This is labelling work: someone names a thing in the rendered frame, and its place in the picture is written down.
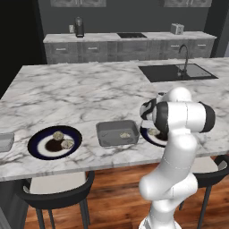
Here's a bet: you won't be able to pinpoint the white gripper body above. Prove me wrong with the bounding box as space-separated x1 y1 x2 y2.
140 118 156 130

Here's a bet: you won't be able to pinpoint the grey tupperware container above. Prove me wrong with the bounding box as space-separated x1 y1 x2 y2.
95 119 140 148
0 132 15 153

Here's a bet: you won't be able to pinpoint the pale dumpling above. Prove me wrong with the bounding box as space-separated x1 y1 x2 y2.
148 128 161 137
60 139 75 149
52 131 64 141
119 131 131 140

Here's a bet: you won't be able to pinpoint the dark blue and white plate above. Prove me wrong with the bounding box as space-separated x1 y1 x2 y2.
27 124 83 161
140 126 169 148

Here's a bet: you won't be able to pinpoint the black sink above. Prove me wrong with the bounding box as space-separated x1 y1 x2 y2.
138 63 219 84

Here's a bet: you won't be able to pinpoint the black tap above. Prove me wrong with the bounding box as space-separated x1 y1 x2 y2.
178 44 191 74

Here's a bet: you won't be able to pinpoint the grey run of cupboards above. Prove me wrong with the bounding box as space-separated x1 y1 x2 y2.
42 30 218 65

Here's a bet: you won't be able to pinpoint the black stool with pale seat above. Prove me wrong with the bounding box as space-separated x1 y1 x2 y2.
178 154 229 229
15 170 96 229

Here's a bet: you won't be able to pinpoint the black hob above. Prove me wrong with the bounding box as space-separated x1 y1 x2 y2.
116 31 148 39

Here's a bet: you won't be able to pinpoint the white toaster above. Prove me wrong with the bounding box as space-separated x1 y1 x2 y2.
170 22 185 36

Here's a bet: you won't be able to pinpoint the dark coffee machine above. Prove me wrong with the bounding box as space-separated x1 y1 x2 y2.
73 16 86 38

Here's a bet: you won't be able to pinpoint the dark tall cabinet unit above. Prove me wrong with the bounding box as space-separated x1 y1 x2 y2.
203 0 229 59

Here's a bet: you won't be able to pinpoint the grey wall cupboards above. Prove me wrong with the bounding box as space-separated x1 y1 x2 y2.
49 0 107 8
163 0 214 8

